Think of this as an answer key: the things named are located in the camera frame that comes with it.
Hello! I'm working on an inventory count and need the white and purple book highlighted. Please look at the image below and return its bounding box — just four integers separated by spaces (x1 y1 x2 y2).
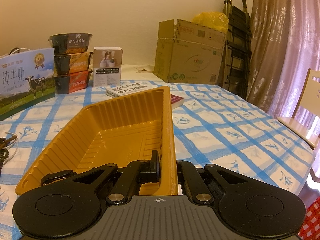
105 82 185 110

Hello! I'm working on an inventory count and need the light blue cow milk box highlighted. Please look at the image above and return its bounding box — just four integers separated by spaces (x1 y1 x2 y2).
0 47 56 122

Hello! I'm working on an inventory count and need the pile of bead bracelets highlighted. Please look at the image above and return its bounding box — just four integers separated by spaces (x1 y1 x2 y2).
0 131 19 178

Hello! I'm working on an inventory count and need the white product box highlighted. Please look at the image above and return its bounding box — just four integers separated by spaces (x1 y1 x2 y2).
93 46 123 88

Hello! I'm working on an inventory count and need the orange instant rice bowl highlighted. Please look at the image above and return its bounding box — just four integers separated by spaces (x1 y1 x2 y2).
54 51 93 75

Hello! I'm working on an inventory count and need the golden plastic tray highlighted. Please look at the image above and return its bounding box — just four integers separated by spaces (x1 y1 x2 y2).
15 86 179 197

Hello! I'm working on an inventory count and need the pink sheer curtain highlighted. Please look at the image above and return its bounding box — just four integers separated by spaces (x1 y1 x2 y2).
265 0 320 120

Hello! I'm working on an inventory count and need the blue checked tablecloth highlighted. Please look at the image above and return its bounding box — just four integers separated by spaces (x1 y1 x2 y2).
0 80 316 233

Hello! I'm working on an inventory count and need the yellow plastic bag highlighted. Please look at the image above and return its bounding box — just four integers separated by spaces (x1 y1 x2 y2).
191 11 229 33

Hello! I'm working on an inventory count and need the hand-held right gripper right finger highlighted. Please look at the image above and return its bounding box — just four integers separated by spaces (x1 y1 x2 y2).
176 160 252 205

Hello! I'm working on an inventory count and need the red checked cloth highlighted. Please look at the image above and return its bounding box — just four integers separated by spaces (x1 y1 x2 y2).
297 197 320 240

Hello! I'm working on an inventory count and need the red instant rice bowl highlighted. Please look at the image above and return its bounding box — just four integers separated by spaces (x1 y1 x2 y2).
54 69 93 95

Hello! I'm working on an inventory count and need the wooden chair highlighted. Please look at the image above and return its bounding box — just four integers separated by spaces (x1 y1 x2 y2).
277 68 320 150

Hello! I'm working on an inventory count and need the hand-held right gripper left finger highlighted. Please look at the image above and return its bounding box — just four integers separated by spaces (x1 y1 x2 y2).
66 150 162 205

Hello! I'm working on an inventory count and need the black folding ladder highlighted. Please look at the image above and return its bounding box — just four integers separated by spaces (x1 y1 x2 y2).
216 0 253 98

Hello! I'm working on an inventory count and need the brown patterned curtain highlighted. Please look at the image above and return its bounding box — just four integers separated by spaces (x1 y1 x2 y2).
246 0 295 113

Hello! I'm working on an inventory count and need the large cardboard box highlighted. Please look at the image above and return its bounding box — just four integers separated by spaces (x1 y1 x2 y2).
153 18 227 85

